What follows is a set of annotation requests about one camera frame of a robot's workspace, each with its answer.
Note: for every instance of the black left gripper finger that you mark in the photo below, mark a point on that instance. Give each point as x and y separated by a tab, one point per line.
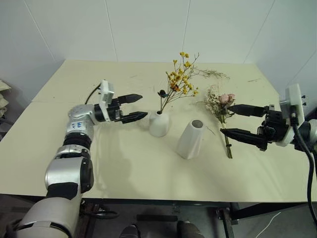
131	98
136	116

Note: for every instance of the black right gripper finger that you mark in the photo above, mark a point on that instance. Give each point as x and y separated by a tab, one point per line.
247	109
244	137

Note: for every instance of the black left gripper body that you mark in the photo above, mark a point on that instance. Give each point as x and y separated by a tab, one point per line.
116	111

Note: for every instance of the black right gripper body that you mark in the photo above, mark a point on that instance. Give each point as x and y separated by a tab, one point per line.
275	126

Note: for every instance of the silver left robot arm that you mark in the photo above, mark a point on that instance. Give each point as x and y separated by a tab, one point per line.
67	173

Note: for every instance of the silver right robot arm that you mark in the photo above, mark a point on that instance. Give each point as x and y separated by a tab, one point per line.
309	131

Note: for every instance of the pink rose flower bouquet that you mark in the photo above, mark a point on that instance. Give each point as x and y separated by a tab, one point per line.
224	101

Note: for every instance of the yellow dried flower bouquet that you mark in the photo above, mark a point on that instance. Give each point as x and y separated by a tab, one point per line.
180	79

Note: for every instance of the round white ceramic vase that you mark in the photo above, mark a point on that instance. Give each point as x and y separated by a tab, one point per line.
159	124

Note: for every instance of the loose dried grass sprig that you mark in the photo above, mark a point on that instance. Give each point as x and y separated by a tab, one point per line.
213	73

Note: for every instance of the tall white ceramic vase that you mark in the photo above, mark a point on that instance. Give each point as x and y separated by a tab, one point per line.
190	141

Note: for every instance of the dark rounded shape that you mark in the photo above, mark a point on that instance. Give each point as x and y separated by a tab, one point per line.
130	231
189	229

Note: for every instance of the beige cloth bundle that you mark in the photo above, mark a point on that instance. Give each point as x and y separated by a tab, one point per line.
3	94

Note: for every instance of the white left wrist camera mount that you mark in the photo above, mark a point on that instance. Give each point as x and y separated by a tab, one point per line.
107	90

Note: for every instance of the black metal table frame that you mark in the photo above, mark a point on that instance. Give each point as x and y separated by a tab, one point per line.
260	210

